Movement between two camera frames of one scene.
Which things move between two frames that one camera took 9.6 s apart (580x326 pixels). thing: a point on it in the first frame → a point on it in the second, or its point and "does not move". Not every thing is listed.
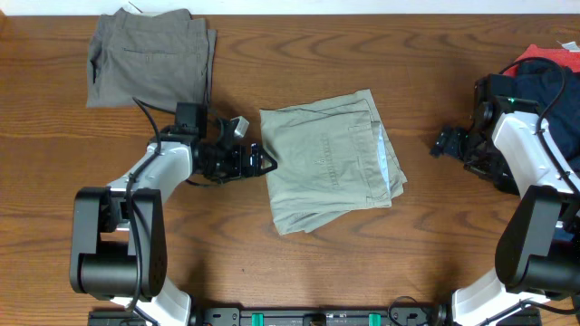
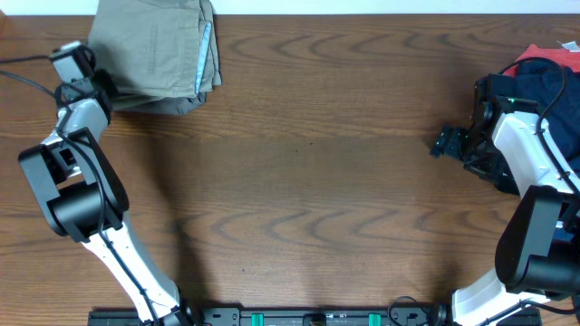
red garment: x=569 y=58 does not move
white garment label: x=571 y=46 does not move
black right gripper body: x=477 y=155 does not move
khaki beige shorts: x=333 y=156 → x=155 y=49
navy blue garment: x=539 y=81 does not move
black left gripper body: x=224 y=164 → x=103 y=82
